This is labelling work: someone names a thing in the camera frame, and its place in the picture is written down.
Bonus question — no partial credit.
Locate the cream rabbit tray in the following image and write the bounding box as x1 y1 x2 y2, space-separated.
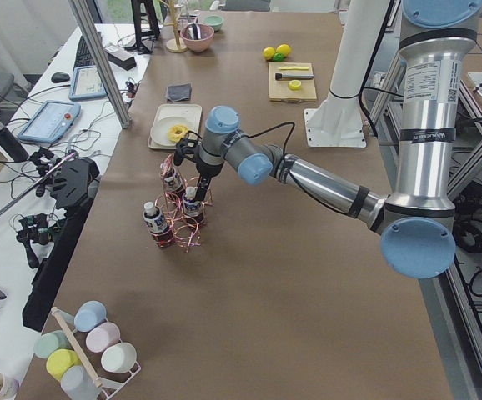
148 104 202 150

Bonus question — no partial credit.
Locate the yellow cup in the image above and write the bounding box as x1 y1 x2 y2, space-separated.
45 348 82 381

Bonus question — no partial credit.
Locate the donut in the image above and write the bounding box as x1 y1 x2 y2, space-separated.
167 124 189 143

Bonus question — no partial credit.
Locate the green cup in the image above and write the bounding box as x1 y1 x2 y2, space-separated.
33 330 72 359

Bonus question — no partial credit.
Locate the teach pendant near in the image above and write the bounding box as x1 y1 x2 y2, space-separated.
18 101 81 144

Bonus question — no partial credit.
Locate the mint green bowl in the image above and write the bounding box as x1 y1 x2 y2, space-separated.
203 15 224 32

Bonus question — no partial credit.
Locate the grey cup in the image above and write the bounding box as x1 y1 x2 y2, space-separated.
60 366 101 400

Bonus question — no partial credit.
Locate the lower yellow lemon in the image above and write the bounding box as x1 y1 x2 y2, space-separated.
262 47 276 61

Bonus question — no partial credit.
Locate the blue cup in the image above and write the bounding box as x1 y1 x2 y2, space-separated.
74 300 107 333

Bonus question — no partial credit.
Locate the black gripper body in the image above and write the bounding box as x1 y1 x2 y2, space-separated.
196 143 224 179

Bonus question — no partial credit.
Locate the black keyboard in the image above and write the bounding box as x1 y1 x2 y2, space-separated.
73 36 95 69

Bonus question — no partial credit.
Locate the teach pendant far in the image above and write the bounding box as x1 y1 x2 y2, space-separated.
68 66 107 102

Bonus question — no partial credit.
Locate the pink cup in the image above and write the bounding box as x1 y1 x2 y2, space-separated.
86 322 120 353

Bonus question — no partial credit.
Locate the green lime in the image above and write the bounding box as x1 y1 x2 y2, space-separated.
272 52 286 63

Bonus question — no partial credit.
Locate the white cup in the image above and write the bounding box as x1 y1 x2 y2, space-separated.
101 342 137 373

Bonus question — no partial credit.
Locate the aluminium frame post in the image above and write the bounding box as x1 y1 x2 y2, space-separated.
68 0 132 128

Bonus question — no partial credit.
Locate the black thermos bottle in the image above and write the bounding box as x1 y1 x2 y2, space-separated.
0 121 29 162

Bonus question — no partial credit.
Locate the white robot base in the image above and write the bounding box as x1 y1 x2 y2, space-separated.
304 0 394 148

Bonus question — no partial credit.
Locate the tea bottle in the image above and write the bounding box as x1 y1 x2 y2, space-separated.
182 186 205 225
160 160 185 200
143 202 174 248

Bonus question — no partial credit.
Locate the half lemon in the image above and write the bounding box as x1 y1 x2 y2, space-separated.
288 80 302 91

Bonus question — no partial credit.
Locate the black computer mouse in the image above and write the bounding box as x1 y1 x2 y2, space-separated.
51 72 70 83

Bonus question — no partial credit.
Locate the grey folded cloth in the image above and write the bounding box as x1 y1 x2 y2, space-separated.
165 83 192 103

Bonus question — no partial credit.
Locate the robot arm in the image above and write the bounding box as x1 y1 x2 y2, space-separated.
193 1 482 278

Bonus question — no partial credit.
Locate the copper wire bottle rack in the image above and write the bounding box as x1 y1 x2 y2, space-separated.
154 155 213 253

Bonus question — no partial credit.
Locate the teach pendant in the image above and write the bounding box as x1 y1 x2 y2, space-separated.
18 101 81 144
68 66 107 102

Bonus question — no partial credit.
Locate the white wire cup rack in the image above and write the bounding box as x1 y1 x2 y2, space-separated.
51 307 142 399

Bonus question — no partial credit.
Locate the pink bowl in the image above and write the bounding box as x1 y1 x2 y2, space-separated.
180 23 214 53

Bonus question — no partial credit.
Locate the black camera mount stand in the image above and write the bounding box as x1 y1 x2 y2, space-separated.
16 157 99 332

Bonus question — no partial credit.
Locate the upper yellow lemon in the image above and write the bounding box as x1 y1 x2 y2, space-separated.
276 43 292 58

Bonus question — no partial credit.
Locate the metal ice scoop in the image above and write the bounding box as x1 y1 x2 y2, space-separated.
187 22 202 40

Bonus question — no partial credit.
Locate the metal muddler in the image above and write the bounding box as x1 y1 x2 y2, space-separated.
274 72 314 80

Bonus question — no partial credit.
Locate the wooden cutting board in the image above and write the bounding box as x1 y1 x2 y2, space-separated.
269 62 317 103

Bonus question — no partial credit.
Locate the yellow lemon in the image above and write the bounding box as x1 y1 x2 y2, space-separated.
262 47 276 61
276 43 292 58

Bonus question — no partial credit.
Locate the white plate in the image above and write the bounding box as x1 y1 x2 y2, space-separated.
151 117 191 147

